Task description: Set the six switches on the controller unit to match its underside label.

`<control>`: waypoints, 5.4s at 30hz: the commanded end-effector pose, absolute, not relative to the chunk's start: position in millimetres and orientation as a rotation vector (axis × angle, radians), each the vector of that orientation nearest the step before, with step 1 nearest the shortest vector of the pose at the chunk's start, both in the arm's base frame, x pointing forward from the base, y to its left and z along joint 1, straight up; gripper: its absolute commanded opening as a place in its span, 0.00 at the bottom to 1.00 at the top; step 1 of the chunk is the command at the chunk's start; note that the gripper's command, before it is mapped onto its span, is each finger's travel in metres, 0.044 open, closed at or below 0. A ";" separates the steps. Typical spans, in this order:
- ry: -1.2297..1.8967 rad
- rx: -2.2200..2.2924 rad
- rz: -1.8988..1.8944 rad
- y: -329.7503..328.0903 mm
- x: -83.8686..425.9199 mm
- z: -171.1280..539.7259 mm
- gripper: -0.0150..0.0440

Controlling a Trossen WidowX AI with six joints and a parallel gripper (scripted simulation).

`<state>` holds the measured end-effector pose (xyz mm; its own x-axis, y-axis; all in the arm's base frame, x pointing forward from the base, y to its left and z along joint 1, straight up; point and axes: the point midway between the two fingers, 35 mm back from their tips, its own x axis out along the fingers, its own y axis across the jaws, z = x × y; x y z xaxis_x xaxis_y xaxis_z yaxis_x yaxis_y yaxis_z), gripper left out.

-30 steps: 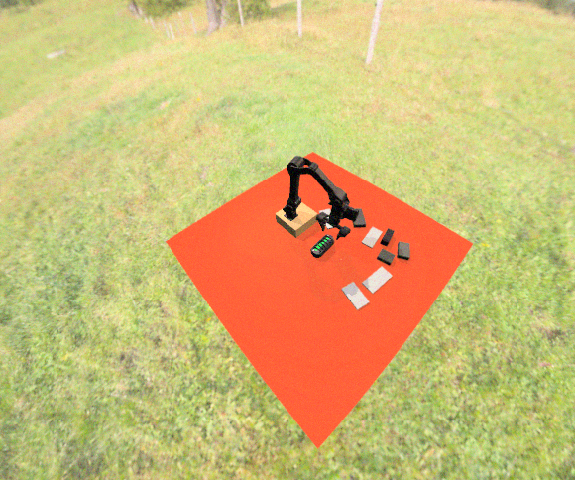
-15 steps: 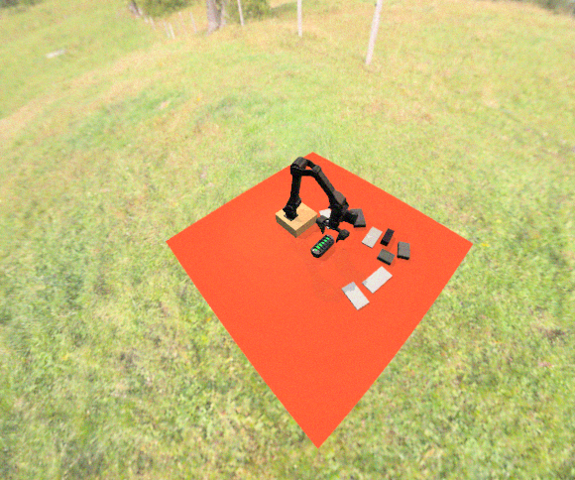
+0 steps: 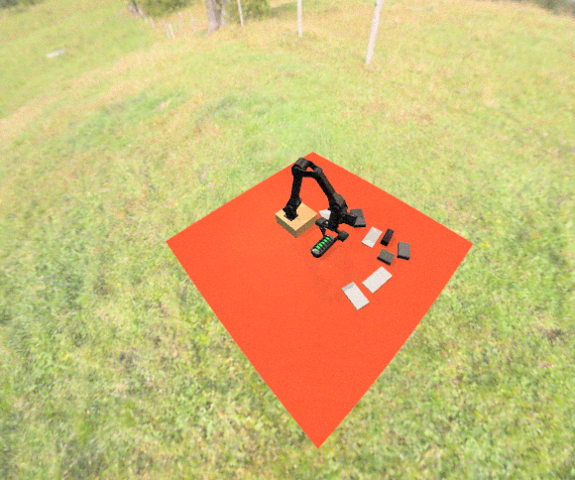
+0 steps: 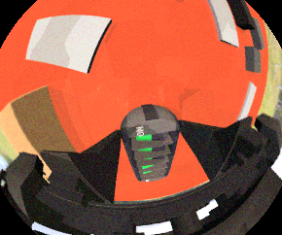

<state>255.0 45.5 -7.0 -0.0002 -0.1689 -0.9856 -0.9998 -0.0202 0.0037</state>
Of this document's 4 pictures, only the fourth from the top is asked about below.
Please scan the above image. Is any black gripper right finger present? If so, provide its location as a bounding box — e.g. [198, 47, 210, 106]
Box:
[179, 117, 254, 183]

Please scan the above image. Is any dark grey switch panel with green rocker switches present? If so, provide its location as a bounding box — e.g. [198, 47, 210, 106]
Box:
[121, 103, 180, 183]

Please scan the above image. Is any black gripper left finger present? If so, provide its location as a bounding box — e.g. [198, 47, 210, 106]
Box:
[40, 129, 122, 204]

